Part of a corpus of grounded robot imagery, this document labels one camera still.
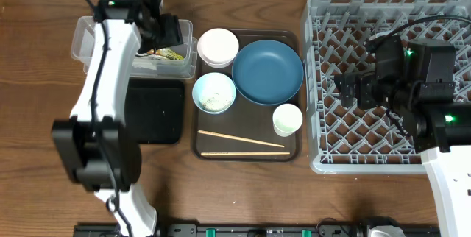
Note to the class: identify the light blue bowl with rice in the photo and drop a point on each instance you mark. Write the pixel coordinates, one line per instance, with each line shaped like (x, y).
(214, 93)

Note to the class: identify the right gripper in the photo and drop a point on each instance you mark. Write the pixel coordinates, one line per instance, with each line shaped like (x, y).
(350, 90)

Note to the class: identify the dark blue plate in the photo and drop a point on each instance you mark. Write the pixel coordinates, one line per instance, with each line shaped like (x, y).
(267, 72)

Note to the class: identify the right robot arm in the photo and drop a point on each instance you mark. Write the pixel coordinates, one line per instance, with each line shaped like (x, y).
(440, 130)

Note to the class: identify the white cup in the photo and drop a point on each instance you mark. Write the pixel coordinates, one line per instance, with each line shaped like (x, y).
(287, 119)

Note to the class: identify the yellow snack wrapper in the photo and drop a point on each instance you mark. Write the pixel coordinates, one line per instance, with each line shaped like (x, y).
(161, 54)

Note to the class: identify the clear plastic bin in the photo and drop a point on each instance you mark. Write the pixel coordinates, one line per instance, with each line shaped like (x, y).
(153, 66)

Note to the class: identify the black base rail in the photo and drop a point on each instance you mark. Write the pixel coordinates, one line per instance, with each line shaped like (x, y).
(191, 230)

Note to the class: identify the black tray bin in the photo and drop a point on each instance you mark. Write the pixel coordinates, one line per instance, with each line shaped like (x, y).
(154, 110)

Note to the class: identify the grey dishwasher rack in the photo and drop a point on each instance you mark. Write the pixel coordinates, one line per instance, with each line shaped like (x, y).
(348, 140)

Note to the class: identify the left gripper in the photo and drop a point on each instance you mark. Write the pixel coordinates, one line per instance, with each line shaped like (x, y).
(172, 36)

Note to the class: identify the upper wooden chopstick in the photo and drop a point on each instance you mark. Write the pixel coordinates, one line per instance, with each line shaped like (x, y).
(236, 138)

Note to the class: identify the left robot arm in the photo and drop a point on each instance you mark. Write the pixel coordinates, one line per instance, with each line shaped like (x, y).
(94, 144)

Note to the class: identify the brown serving tray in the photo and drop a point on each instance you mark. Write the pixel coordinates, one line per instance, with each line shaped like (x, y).
(243, 119)

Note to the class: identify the pink bowl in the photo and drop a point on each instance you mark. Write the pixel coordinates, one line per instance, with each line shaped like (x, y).
(218, 47)

